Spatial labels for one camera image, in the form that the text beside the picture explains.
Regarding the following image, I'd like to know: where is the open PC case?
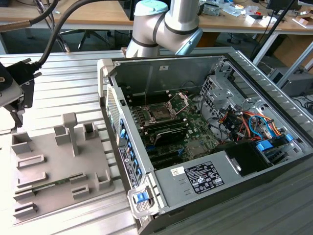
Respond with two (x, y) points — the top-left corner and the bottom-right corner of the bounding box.
(97, 46), (313, 233)

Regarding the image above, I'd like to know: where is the green motherboard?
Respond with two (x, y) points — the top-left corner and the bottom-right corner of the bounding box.
(129, 93), (221, 169)

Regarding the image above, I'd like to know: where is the braided metal-ended hose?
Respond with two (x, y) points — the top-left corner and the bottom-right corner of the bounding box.
(0, 0), (61, 33)

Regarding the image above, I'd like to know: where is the grey power supply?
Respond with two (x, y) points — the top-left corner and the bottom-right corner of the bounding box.
(154, 150), (243, 209)

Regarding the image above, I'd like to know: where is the grey chipset heatsink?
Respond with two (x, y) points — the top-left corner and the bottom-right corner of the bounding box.
(185, 141), (205, 157)

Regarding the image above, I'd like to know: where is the black monitor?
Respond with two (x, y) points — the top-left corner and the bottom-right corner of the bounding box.
(118, 0), (136, 22)

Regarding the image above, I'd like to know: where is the black plastic shroud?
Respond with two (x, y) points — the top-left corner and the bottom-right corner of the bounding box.
(155, 127), (186, 145)

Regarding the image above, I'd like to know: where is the grey PC tower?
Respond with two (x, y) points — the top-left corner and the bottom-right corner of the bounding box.
(268, 67), (313, 97)

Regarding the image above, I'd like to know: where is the blue case latch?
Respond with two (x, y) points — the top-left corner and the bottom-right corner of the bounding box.
(134, 192), (149, 204)

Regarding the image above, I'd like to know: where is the CPU socket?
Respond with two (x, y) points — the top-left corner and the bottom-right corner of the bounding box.
(146, 102), (177, 122)

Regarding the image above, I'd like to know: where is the blue disk carrier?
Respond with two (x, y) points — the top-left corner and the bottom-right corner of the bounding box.
(256, 139), (274, 152)

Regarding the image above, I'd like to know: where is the wooden desk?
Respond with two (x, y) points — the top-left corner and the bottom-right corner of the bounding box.
(0, 0), (313, 32)

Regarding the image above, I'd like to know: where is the grey parts rack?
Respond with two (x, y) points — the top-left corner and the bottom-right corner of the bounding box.
(9, 112), (117, 220)

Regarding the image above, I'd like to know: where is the silver metal drive cage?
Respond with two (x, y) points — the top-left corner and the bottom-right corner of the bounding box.
(199, 74), (245, 118)

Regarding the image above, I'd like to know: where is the black stand pole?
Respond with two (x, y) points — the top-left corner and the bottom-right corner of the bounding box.
(251, 0), (298, 62)

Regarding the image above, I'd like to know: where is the thick black cable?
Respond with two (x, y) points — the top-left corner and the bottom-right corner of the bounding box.
(7, 0), (103, 85)

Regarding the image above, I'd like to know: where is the coloured wire bundle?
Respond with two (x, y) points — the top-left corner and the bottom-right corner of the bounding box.
(219, 110), (283, 144)

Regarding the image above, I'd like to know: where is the office chair base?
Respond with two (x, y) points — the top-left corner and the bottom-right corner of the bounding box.
(58, 29), (111, 51)

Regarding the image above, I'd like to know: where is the green RAM stick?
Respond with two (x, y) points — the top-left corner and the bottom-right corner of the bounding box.
(33, 175), (82, 192)

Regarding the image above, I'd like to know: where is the metal socket cover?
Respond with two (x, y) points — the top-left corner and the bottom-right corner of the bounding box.
(168, 92), (189, 116)

